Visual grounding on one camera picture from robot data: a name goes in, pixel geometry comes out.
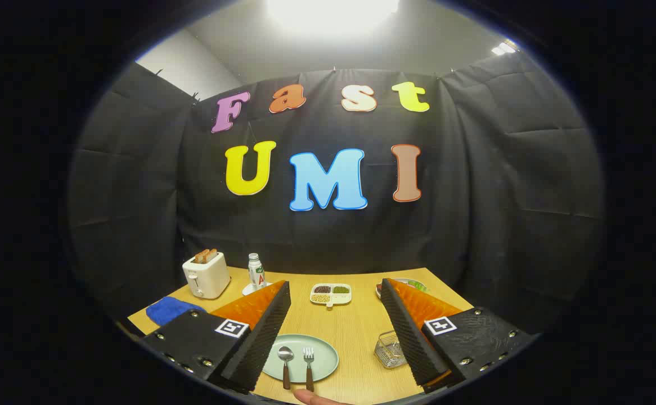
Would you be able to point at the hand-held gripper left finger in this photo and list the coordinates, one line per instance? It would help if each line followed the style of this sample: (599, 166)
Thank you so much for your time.
(260, 343)

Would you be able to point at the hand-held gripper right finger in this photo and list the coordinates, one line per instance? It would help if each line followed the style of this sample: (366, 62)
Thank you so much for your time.
(412, 343)

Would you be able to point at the white square coaster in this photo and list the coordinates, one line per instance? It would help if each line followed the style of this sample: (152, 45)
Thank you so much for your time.
(249, 290)

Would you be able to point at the green lettuce leaf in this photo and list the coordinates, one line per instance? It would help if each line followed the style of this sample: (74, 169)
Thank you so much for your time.
(419, 286)

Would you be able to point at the white oval food plate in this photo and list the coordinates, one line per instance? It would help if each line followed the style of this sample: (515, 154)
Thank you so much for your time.
(404, 279)

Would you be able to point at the pale green round plate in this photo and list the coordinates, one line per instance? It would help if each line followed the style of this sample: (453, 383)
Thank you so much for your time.
(322, 360)

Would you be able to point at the white bottle with green label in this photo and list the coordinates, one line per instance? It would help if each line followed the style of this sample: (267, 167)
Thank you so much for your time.
(256, 273)

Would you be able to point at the pile of yellow beans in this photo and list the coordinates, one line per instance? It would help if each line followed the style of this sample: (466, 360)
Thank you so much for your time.
(320, 298)

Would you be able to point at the white divided dish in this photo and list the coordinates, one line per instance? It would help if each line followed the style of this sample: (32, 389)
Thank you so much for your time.
(331, 305)

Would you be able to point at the pile of dark beans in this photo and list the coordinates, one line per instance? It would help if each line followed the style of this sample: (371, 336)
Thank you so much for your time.
(322, 289)

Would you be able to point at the white toaster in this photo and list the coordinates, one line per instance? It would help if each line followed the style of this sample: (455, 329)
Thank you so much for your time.
(210, 278)

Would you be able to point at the pile of green beans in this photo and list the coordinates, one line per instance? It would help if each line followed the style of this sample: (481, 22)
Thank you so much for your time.
(341, 289)

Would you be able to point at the blue folded cloth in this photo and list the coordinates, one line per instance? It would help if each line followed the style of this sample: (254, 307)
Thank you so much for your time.
(170, 309)

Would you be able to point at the brown toast slice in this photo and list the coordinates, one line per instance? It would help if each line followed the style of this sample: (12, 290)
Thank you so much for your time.
(201, 256)
(213, 254)

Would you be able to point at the small ceiling light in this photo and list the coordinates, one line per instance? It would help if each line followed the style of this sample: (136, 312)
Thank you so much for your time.
(503, 48)

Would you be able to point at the large ceiling light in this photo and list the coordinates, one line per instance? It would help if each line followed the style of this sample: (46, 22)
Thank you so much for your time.
(331, 14)

